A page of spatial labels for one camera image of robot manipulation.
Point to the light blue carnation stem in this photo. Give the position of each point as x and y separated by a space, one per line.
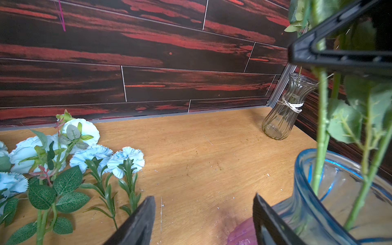
125 165
12 184
93 161

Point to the red pink white rose bouquet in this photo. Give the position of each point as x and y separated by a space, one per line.
352 109

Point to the clear glass vase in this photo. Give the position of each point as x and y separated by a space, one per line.
280 121

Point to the purple glass vase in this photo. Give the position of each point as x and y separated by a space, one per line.
318 219

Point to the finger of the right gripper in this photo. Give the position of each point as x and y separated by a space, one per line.
356 39

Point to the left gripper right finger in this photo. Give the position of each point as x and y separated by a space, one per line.
270 229

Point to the blue white flower spray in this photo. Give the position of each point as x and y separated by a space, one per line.
52 182

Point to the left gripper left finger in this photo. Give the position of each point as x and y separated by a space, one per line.
137 229

